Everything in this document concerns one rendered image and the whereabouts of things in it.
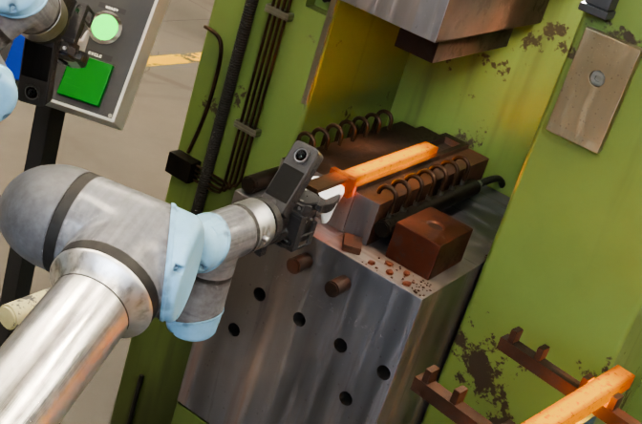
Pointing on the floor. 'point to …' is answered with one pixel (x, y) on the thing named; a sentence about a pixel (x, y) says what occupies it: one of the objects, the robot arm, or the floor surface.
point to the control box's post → (42, 146)
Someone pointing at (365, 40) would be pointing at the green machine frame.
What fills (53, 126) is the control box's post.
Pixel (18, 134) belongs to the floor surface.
